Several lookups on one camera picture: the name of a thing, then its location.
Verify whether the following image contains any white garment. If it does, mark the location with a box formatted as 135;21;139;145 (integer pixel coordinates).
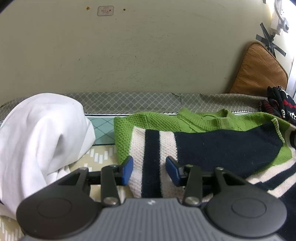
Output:
1;93;95;218

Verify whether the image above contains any black tape cross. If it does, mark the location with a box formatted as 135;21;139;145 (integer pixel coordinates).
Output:
255;23;286;58

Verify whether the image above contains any white power adapter on wall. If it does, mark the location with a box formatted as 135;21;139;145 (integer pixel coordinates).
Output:
270;0;289;36

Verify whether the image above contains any navy red patterned folded sweater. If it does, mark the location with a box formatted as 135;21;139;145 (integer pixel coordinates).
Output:
259;86;296;126

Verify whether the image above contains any patterned bed sheet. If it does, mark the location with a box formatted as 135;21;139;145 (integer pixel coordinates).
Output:
0;92;296;241

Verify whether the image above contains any brown seat cushion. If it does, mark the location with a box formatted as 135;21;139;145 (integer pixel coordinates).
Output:
228;41;288;97

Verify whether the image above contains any green navy white striped sweater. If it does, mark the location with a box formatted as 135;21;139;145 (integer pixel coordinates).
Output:
113;107;296;204

